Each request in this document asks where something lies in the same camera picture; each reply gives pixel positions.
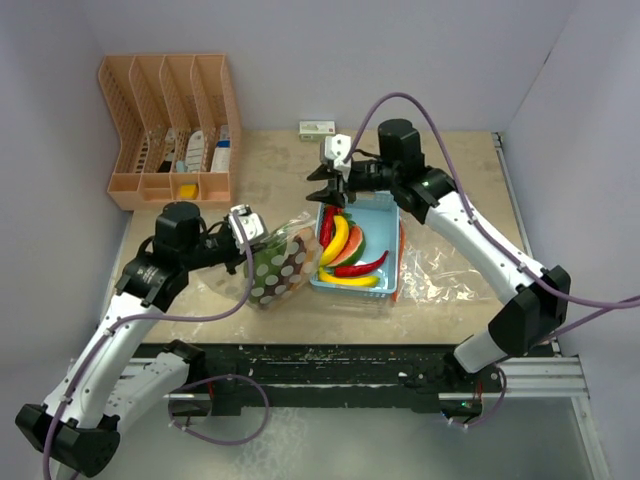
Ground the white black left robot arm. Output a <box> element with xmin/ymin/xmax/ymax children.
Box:
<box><xmin>15</xmin><ymin>202</ymin><xmax>266</xmax><ymax>479</ymax></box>

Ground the clear bag with orange zipper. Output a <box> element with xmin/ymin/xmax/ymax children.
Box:
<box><xmin>392</xmin><ymin>218</ymin><xmax>494</xmax><ymax>305</ymax></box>

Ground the light blue plastic basket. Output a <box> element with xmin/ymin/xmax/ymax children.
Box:
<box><xmin>311</xmin><ymin>192</ymin><xmax>401</xmax><ymax>299</ymax></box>

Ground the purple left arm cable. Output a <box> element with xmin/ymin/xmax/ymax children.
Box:
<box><xmin>42</xmin><ymin>214</ymin><xmax>256</xmax><ymax>480</ymax></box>

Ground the green leafy vegetable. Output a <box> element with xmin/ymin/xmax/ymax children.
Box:
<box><xmin>249</xmin><ymin>238</ymin><xmax>290</xmax><ymax>310</ymax></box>

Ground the white bottle in organizer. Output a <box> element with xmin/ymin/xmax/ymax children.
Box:
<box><xmin>184</xmin><ymin>130</ymin><xmax>205</xmax><ymax>172</ymax></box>

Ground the peach plastic file organizer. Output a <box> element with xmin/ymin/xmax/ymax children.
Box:
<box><xmin>98</xmin><ymin>53</ymin><xmax>242</xmax><ymax>211</ymax></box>

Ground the black aluminium base frame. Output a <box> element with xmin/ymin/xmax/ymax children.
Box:
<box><xmin>59</xmin><ymin>342</ymin><xmax>611</xmax><ymax>480</ymax></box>

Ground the white blue box in organizer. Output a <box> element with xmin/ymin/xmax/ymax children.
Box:
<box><xmin>209</xmin><ymin>125</ymin><xmax>231</xmax><ymax>173</ymax></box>

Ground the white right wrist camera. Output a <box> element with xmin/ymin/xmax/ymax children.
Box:
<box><xmin>320</xmin><ymin>134</ymin><xmax>353</xmax><ymax>180</ymax></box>

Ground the clear polka dot zip bag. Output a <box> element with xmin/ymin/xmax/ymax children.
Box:
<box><xmin>199</xmin><ymin>210</ymin><xmax>324</xmax><ymax>312</ymax></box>

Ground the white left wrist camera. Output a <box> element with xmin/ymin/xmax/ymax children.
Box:
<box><xmin>228</xmin><ymin>204</ymin><xmax>268</xmax><ymax>254</ymax></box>

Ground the red chili pepper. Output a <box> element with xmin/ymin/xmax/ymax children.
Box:
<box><xmin>333</xmin><ymin>251</ymin><xmax>389</xmax><ymax>278</ymax></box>
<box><xmin>318</xmin><ymin>205</ymin><xmax>340</xmax><ymax>248</ymax></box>

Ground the yellow banana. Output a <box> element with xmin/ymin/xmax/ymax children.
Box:
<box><xmin>319</xmin><ymin>215</ymin><xmax>349</xmax><ymax>267</ymax></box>
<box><xmin>317</xmin><ymin>268</ymin><xmax>379</xmax><ymax>288</ymax></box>

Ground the green and white small box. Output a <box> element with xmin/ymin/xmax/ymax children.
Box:
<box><xmin>298</xmin><ymin>120</ymin><xmax>336</xmax><ymax>142</ymax></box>

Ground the watermelon slice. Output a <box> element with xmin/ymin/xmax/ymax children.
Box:
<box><xmin>327</xmin><ymin>225</ymin><xmax>366</xmax><ymax>268</ymax></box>

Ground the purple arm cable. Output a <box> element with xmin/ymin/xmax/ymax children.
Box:
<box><xmin>352</xmin><ymin>92</ymin><xmax>640</xmax><ymax>341</ymax></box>
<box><xmin>42</xmin><ymin>214</ymin><xmax>256</xmax><ymax>480</ymax></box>

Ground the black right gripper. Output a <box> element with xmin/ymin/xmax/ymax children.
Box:
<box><xmin>305</xmin><ymin>160</ymin><xmax>398</xmax><ymax>210</ymax></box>

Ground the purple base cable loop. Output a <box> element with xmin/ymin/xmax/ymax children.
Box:
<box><xmin>167</xmin><ymin>374</ymin><xmax>274</xmax><ymax>447</ymax></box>

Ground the orange purple papaya slice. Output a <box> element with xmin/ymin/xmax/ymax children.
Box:
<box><xmin>278</xmin><ymin>234</ymin><xmax>322</xmax><ymax>299</ymax></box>

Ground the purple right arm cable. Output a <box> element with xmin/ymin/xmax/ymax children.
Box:
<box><xmin>352</xmin><ymin>92</ymin><xmax>640</xmax><ymax>341</ymax></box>

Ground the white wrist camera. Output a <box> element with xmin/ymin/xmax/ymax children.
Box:
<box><xmin>228</xmin><ymin>204</ymin><xmax>268</xmax><ymax>254</ymax></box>
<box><xmin>320</xmin><ymin>134</ymin><xmax>353</xmax><ymax>180</ymax></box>

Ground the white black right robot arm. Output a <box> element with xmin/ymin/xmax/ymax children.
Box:
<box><xmin>307</xmin><ymin>119</ymin><xmax>571</xmax><ymax>391</ymax></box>

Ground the yellow block in organizer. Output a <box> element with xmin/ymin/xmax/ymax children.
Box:
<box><xmin>178</xmin><ymin>184</ymin><xmax>199</xmax><ymax>200</ymax></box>

